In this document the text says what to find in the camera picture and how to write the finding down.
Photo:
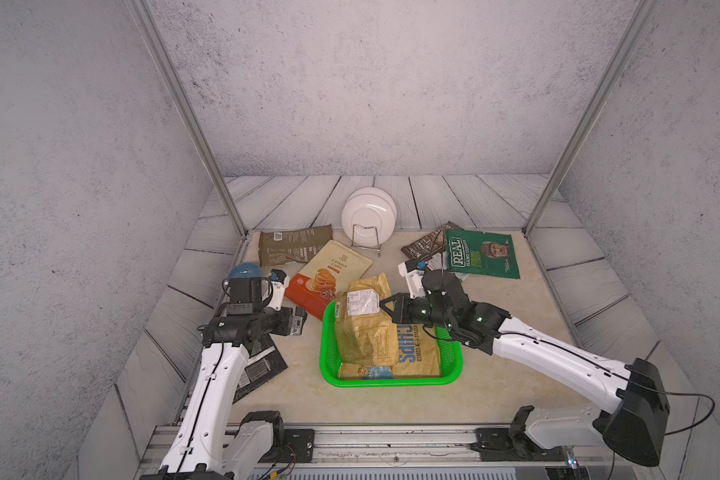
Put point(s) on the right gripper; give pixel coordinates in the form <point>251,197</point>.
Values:
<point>401,313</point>

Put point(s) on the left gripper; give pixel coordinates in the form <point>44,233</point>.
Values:
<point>285,326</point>

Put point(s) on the kettle cooked chips bag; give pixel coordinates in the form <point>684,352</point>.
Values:
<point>419,357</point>

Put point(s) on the tan kraft chips bag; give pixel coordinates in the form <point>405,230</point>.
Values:
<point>365,333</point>

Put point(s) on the brown chips bag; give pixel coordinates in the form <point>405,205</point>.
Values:
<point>431,244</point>

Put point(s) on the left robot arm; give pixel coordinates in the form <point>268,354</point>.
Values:
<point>201,448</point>

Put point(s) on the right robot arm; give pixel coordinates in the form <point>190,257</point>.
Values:
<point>627,409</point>

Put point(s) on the cassava chips bag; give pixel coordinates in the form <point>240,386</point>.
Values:
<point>326,275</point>

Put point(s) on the green plastic basket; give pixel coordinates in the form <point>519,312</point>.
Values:
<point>450,362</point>

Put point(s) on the black snack bag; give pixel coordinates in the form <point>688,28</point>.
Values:
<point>265,363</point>

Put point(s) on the blue bowl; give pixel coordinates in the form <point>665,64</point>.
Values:
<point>245,270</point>

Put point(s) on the olive brown Lerna bag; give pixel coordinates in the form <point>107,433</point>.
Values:
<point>300,246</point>

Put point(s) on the white plate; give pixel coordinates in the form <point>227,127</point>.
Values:
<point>370,206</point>

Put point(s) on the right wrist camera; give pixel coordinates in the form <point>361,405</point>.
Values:
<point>412,271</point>

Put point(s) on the wire plate stand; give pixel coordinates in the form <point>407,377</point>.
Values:
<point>366,238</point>

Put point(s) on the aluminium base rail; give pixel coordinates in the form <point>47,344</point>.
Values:
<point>431,451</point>

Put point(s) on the metal corner post left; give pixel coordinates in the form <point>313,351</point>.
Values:
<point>161,57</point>

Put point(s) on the metal corner post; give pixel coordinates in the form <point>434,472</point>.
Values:
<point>161,57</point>
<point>617,63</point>

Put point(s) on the metal corner post right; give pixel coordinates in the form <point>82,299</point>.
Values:
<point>617,63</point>

